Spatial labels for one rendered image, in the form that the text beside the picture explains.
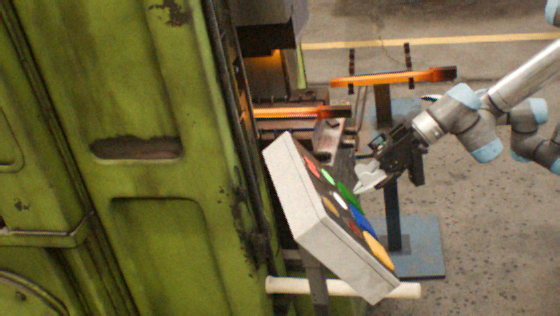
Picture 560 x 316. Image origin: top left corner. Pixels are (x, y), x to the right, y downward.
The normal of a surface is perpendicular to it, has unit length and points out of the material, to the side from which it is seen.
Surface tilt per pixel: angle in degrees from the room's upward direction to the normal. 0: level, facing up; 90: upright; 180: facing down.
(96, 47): 89
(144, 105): 89
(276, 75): 90
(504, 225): 0
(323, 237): 90
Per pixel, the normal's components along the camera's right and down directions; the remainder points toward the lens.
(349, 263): 0.22, 0.51
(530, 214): -0.16, -0.82
